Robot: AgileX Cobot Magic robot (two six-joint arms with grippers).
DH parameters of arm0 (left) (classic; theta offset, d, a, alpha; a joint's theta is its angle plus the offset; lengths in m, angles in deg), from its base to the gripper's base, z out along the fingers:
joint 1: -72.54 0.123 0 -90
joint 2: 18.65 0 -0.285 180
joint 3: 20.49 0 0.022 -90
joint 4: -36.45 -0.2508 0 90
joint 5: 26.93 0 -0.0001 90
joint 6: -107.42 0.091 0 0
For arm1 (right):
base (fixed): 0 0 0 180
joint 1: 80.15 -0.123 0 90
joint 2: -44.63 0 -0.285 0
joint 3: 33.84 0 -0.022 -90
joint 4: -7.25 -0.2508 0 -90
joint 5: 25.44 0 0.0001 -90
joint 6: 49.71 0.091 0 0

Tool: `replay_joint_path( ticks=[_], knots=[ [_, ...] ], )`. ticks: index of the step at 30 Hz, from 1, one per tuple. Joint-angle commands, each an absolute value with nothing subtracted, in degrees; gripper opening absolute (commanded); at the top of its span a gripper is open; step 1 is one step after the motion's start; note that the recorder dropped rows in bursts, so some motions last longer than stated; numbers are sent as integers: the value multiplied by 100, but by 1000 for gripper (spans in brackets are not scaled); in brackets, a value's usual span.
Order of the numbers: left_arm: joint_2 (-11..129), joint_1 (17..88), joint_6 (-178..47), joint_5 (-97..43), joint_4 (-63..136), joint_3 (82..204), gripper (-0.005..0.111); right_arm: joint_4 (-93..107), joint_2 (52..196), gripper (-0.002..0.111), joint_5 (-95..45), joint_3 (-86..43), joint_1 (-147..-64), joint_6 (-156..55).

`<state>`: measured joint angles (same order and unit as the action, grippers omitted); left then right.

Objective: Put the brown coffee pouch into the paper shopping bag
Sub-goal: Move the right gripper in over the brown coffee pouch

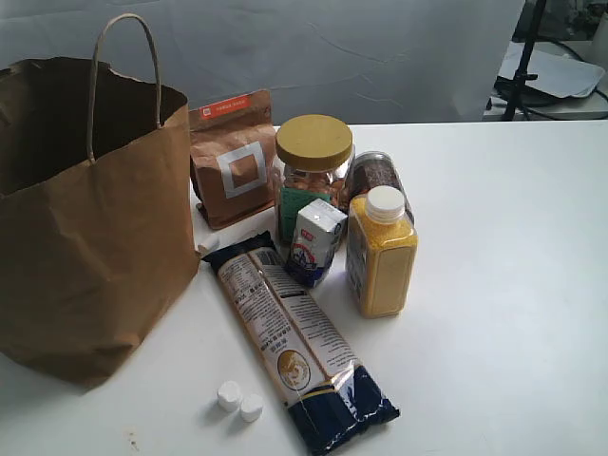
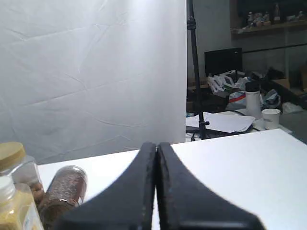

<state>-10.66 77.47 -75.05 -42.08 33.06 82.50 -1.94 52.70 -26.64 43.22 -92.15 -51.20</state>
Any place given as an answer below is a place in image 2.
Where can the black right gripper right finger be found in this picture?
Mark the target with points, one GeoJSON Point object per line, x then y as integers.
{"type": "Point", "coordinates": [184, 203]}

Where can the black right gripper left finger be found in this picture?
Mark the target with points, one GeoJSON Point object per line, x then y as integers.
{"type": "Point", "coordinates": [127, 204]}

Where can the clear jar of brown grains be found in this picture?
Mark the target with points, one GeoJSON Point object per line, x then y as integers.
{"type": "Point", "coordinates": [66, 191]}

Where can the white paper sheets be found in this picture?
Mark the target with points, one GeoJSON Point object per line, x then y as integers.
{"type": "Point", "coordinates": [228, 123]}

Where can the nut jar with yellow lid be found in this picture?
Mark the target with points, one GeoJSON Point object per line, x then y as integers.
{"type": "Point", "coordinates": [21, 167]}

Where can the yellow millet bottle white cap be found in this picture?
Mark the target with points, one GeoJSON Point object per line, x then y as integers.
{"type": "Point", "coordinates": [17, 207]}

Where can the white thermos with black lid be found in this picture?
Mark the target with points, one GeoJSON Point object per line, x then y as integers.
{"type": "Point", "coordinates": [253, 103]}

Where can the white paper cup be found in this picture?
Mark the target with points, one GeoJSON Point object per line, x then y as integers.
{"type": "Point", "coordinates": [271, 118]}

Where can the white backdrop cloth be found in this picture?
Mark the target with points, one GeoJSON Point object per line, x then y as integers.
{"type": "Point", "coordinates": [81, 78]}

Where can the black computer monitor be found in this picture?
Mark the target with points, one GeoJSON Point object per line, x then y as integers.
{"type": "Point", "coordinates": [223, 60]}

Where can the black tripod stand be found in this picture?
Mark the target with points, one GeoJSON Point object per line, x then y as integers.
{"type": "Point", "coordinates": [191, 26]}

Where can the wooden wall shelf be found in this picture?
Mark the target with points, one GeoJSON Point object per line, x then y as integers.
{"type": "Point", "coordinates": [268, 29]}

